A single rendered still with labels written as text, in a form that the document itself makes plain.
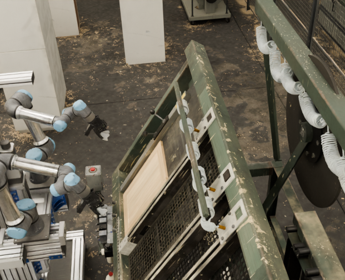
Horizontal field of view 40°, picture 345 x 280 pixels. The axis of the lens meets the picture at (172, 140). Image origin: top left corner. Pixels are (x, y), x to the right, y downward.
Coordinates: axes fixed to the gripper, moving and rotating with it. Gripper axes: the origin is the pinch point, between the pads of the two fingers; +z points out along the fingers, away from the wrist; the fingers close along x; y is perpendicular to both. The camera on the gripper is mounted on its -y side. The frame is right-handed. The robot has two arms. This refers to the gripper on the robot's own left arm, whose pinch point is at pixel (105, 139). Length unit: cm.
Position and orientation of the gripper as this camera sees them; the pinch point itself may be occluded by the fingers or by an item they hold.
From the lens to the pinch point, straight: 332.9
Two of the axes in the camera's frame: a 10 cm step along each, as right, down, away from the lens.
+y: 8.6, -4.4, -2.5
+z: 5.0, 6.5, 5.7
